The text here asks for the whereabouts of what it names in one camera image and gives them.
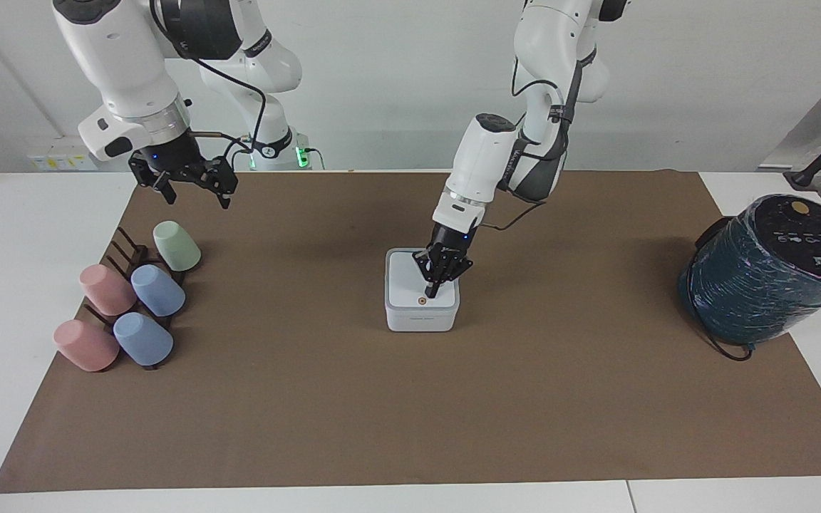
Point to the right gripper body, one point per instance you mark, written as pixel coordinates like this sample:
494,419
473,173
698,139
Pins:
170,154

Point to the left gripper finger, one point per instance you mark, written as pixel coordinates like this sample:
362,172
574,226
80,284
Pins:
456,268
425,269

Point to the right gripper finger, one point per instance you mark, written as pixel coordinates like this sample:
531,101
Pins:
217,179
148,177

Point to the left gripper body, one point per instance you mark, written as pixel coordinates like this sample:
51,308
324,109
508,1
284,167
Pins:
452,239

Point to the white square box device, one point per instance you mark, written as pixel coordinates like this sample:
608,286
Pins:
410,306

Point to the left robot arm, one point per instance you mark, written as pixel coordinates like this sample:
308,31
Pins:
480,160

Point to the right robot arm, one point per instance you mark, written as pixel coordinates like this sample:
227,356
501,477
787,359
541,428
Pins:
122,60

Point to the green cup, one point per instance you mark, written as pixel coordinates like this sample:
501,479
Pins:
177,246

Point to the dark brown cup rack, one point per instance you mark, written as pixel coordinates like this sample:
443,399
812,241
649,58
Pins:
129,251

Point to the blue cup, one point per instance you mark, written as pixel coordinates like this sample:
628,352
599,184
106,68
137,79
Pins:
159,291
142,340

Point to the pink cup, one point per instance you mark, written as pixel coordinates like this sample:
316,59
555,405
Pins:
107,290
85,345

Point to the dark teal wrapped spool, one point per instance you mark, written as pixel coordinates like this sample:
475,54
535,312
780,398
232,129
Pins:
767,278

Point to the white wall socket strip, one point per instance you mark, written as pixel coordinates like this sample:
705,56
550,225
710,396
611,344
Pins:
61,161

